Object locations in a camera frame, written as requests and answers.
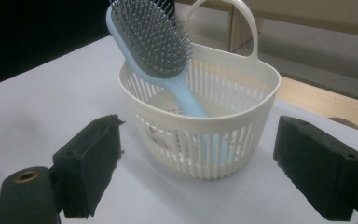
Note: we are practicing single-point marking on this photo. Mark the white slotted plastic basket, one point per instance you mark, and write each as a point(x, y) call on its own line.
point(211, 137)

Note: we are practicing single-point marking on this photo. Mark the light blue hairbrush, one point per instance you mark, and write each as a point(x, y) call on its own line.
point(155, 40)

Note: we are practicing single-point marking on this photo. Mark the white table cover sheet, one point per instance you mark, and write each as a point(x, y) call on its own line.
point(43, 102)

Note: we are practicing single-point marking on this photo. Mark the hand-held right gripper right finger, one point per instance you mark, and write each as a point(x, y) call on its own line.
point(320, 169)

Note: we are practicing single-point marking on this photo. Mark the light wooden table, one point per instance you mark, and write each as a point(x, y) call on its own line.
point(323, 102)

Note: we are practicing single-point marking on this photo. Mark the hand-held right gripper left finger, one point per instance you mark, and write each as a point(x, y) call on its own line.
point(87, 165)

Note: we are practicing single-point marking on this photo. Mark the dark curtain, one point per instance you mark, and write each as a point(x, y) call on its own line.
point(28, 31)

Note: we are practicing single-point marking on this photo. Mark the beige wooden desk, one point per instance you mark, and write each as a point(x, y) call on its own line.
point(323, 15)

